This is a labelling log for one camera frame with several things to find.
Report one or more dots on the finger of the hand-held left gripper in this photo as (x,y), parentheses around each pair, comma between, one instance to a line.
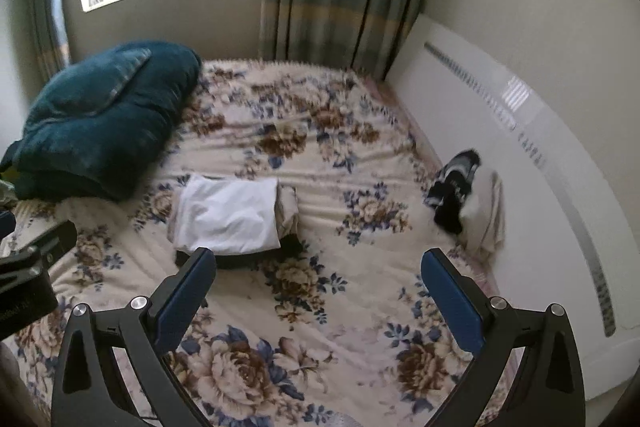
(55,239)
(6,223)

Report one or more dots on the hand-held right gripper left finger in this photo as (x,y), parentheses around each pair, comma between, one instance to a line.
(182,302)

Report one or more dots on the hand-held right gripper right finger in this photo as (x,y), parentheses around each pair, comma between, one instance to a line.
(450,302)

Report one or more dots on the white t-shirt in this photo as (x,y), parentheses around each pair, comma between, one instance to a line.
(225,217)

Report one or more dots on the cream garment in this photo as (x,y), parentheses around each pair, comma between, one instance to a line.
(487,217)

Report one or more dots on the black and white garment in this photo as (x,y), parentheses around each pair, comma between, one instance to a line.
(450,192)

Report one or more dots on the folded blue quilt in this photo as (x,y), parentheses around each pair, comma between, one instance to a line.
(100,132)

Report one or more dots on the folded beige garment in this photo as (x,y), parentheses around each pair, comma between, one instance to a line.
(287,212)

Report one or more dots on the blue velvet pillow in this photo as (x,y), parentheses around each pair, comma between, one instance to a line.
(90,77)

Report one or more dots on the floral bed blanket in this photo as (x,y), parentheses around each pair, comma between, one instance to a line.
(325,167)

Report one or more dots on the white headboard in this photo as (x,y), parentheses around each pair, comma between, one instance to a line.
(525,117)

